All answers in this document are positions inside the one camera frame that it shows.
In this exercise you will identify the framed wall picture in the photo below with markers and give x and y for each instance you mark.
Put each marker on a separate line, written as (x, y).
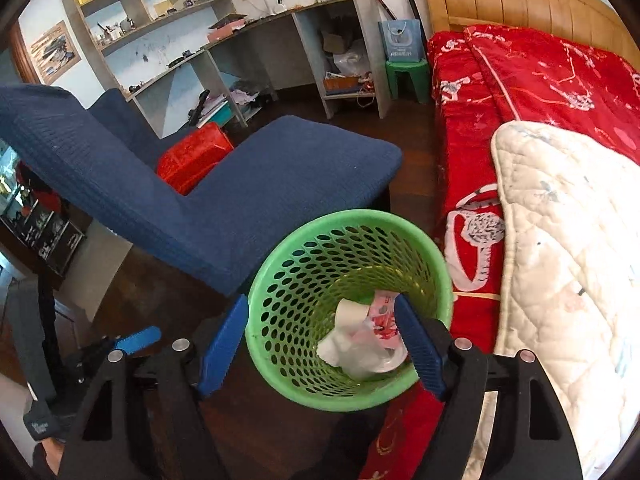
(55, 52)

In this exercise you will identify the person's left forearm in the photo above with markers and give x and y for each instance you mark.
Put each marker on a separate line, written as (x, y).
(47, 457)

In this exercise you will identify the red printed blanket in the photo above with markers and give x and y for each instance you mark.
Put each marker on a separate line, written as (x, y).
(525, 85)

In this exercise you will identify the white quilted blanket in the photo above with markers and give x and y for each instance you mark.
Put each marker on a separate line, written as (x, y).
(565, 260)

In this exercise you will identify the white tissue roll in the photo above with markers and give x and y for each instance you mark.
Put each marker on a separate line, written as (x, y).
(350, 312)

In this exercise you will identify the blue-grey paper bag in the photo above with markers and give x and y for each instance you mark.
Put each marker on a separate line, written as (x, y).
(400, 40)

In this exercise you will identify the black display boxes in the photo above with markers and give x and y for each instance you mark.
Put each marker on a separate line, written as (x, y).
(45, 232)

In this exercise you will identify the blue sofa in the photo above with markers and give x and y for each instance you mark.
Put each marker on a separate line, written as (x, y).
(250, 185)

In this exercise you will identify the white plastic bag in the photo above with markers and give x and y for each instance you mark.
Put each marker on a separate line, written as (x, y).
(352, 60)

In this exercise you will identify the green perforated basket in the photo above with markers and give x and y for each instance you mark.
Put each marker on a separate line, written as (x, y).
(300, 260)

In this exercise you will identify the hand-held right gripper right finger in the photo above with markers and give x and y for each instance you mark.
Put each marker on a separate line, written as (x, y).
(417, 350)

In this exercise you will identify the green plastic stool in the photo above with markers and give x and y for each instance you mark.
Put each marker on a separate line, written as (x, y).
(407, 77)

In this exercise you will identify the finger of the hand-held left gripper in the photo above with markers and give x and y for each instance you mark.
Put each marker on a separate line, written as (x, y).
(137, 340)

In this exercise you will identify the pink book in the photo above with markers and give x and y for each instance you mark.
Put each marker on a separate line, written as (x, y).
(227, 30)

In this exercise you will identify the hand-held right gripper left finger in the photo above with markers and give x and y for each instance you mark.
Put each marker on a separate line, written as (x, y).
(222, 345)

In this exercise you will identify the grey desk with shelves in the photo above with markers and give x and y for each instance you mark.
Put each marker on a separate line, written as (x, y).
(305, 35)

